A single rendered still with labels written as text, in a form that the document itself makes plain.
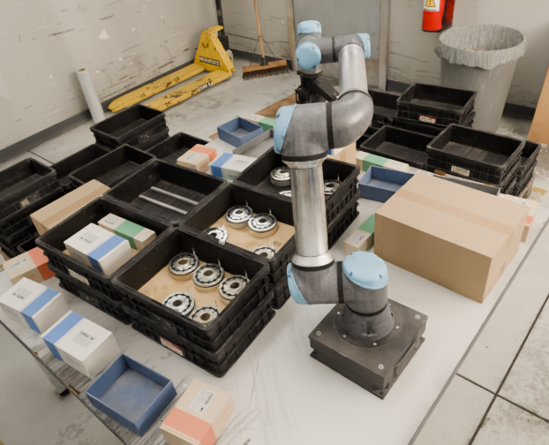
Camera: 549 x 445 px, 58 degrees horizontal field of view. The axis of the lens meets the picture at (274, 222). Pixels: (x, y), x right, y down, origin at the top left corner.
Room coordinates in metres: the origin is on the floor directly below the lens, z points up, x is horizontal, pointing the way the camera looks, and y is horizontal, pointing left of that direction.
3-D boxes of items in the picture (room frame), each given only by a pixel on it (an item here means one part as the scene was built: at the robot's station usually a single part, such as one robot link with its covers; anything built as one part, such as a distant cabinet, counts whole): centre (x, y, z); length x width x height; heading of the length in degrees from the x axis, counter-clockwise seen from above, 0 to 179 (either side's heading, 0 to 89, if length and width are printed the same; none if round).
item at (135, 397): (0.84, 0.47, 0.74); 0.20 x 0.15 x 0.07; 53
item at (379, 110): (2.99, -0.77, 0.31); 0.40 x 0.30 x 0.34; 46
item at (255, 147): (2.14, -0.01, 0.73); 0.27 x 0.20 x 0.05; 132
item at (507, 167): (2.14, -1.07, 0.37); 0.40 x 0.30 x 0.45; 45
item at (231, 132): (2.32, 0.11, 0.74); 0.20 x 0.15 x 0.07; 37
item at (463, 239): (1.27, -0.59, 0.80); 0.40 x 0.30 x 0.20; 44
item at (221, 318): (1.10, 0.27, 0.92); 0.40 x 0.30 x 0.02; 51
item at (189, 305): (1.04, 0.32, 0.86); 0.10 x 0.10 x 0.01
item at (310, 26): (1.59, -0.19, 1.41); 0.09 x 0.08 x 0.11; 170
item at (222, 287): (1.09, 0.15, 0.86); 0.10 x 0.10 x 0.01
